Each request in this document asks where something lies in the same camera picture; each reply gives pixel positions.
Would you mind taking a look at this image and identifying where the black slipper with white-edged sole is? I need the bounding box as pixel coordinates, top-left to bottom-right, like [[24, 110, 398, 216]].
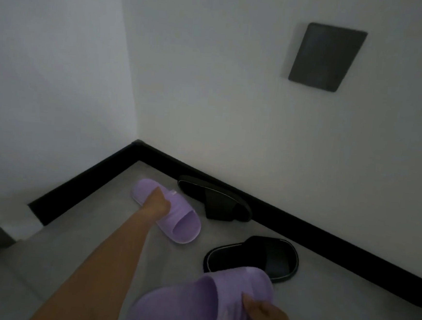
[[202, 232, 301, 286]]

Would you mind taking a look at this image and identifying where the person's left forearm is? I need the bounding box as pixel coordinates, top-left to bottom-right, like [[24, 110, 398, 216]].
[[29, 202, 156, 320]]

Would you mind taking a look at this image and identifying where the black baseboard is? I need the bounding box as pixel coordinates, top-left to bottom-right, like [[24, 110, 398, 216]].
[[23, 131, 422, 308]]

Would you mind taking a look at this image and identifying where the purple slide slipper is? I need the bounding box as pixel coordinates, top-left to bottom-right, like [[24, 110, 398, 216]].
[[122, 257, 277, 320], [127, 177, 205, 246]]

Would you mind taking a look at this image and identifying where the person's left hand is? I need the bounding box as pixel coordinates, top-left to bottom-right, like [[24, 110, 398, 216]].
[[137, 188, 174, 229]]

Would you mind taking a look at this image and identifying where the black slide slipper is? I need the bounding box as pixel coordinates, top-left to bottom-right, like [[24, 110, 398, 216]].
[[175, 174, 256, 224]]

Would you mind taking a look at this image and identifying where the dark grey wall panel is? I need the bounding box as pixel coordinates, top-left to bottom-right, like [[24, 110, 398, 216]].
[[287, 21, 369, 95]]

